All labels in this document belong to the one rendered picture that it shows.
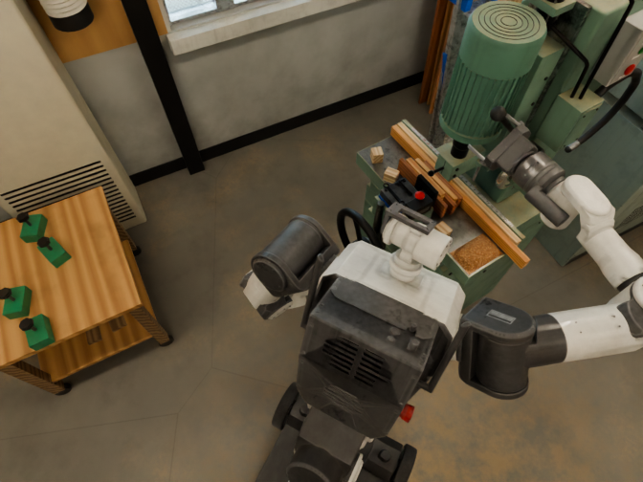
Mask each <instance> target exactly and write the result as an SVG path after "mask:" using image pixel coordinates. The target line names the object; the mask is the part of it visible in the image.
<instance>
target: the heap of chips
mask: <svg viewBox="0 0 643 482"><path fill-rule="evenodd" d="M450 255H451V256H452V257H453V258H454V259H455V260H456V261H457V262H458V264H459V265H460V266H461V267H462V268H463V269H464V270H465V271H466V273H467V274H472V273H473V272H475V271H476V270H478V269H480V268H481V267H483V266H484V265H486V264H487V263H489V262H491V261H492V260H494V259H495V258H497V257H499V256H500V255H502V252H501V251H500V250H499V249H498V248H497V246H496V245H495V244H494V243H493V242H492V241H491V240H490V239H489V238H488V237H487V236H486V235H485V234H484V233H482V234H481V235H479V236H477V237H476V238H474V239H472V240H471V241H469V242H468V243H466V244H464V245H463V246H461V247H459V248H458V249H456V250H454V251H453V252H450Z"/></svg>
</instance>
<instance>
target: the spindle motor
mask: <svg viewBox="0 0 643 482"><path fill-rule="evenodd" d="M546 35H547V28H546V23H545V20H544V19H543V17H542V16H541V15H540V14H539V13H538V12H537V11H535V10H534V9H532V8H530V7H528V6H526V5H524V4H521V3H517V2H512V1H491V2H487V3H484V4H482V5H480V6H479V7H477V8H476V9H475V10H474V11H473V12H472V13H471V15H470V16H469V19H468V22H467V26H466V29H465V32H464V35H463V38H462V41H461V45H460V48H459V52H458V55H457V59H456V62H455V67H454V70H453V74H452V77H451V80H450V84H449V87H448V90H447V94H446V97H445V99H444V103H443V106H442V109H441V112H440V116H439V123H440V126H441V128H442V129H443V131H444V132H445V133H446V134H447V135H448V136H449V137H451V138H452V139H454V140H456V141H458V142H462V143H466V144H471V145H480V144H486V143H489V142H492V141H494V140H495V139H496V138H497V137H498V136H499V134H500V133H501V130H502V128H503V126H504V125H503V124H502V123H501V122H500V121H493V120H492V119H491V118H490V112H491V110H492V109H493V108H494V107H496V106H503V107H504V108H505V109H506V113H508V114H510V112H511V110H512V108H513V106H514V104H515V102H516V100H517V97H518V95H519V93H520V91H521V88H522V86H523V84H524V82H525V80H526V78H527V76H528V74H529V72H530V70H531V68H532V66H533V64H534V62H535V60H536V57H537V55H538V53H539V51H540V49H541V47H542V45H543V43H544V40H545V38H546Z"/></svg>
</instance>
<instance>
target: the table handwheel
mask: <svg viewBox="0 0 643 482"><path fill-rule="evenodd" d="M345 216H348V217H350V218H352V219H353V223H354V227H355V231H356V235H357V239H356V240H354V241H353V242H352V243H354V242H358V241H364V242H366V243H368V244H370V245H372V246H375V247H377V248H379V249H381V250H385V249H384V247H383V245H382V243H381V241H380V235H381V231H380V230H379V232H378V233H376V232H375V231H374V229H373V228H372V226H371V225H370V224H369V223H368V221H367V220H366V219H365V218H364V217H363V216H362V215H361V214H360V213H359V212H357V211H356V210H354V209H352V208H342V209H341V210H340V211H339V212H338V215H337V228H338V232H339V235H340V238H341V240H342V243H343V245H344V248H346V247H347V246H348V244H350V241H349V239H348V236H347V233H346V230H345V225H344V218H345ZM360 227H361V228H362V230H363V231H364V232H365V234H366V236H367V238H366V237H364V236H362V234H361V230H360Z"/></svg>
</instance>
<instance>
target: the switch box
mask: <svg viewBox="0 0 643 482"><path fill-rule="evenodd" d="M642 44H643V10H641V11H638V12H636V13H634V14H632V15H630V16H628V17H627V19H626V21H625V23H624V24H623V26H622V28H621V30H620V32H619V33H618V35H617V36H616V38H615V40H614V41H613V43H612V45H611V47H610V49H609V51H608V53H607V55H606V57H605V58H604V60H603V62H602V64H601V66H600V67H599V69H598V71H597V73H596V75H595V76H594V79H595V80H597V81H598V82H600V83H601V84H602V85H604V86H605V87H608V86H610V85H611V84H613V83H614V82H616V81H618V80H620V79H622V78H624V77H621V76H622V75H624V72H625V70H626V69H627V68H628V67H629V66H630V65H633V64H635V67H636V66H637V64H638V63H639V62H640V60H641V59H642V57H643V53H642V54H641V55H640V56H638V57H636V58H635V59H633V57H634V56H636V55H637V52H638V51H639V49H640V48H641V47H643V45H642ZM632 72H633V71H632ZM629 75H630V74H629ZM627 76H628V75H627ZM620 77H621V78H620ZM625 77H626V76H625ZM618 78H619V79H618Z"/></svg>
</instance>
